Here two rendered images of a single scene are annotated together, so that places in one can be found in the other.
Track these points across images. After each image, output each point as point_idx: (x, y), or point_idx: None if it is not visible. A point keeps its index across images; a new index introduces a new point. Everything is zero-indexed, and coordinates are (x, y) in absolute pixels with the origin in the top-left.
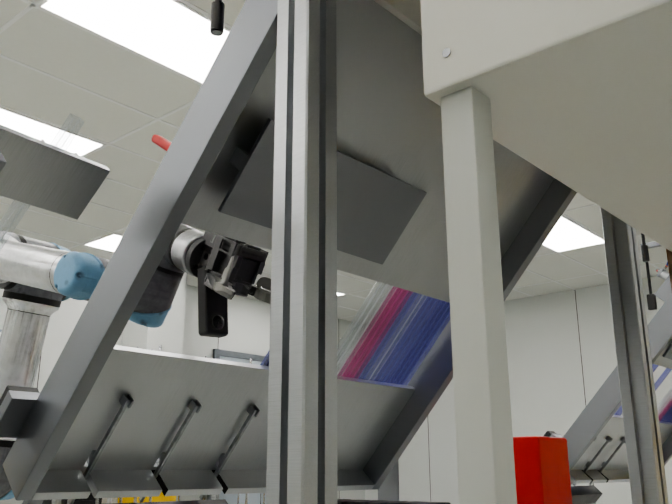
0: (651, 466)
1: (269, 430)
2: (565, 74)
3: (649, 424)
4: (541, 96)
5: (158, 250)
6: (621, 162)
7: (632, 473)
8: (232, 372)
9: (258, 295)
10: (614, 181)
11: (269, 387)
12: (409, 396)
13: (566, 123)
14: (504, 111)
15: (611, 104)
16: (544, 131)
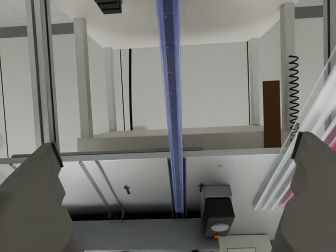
0: (324, 18)
1: (28, 42)
2: (101, 135)
3: (323, 43)
4: (103, 135)
5: None
6: (153, 133)
7: (333, 8)
8: None
9: (276, 243)
10: (165, 133)
11: (29, 55)
12: None
13: (119, 135)
14: (101, 136)
15: (120, 134)
16: (118, 135)
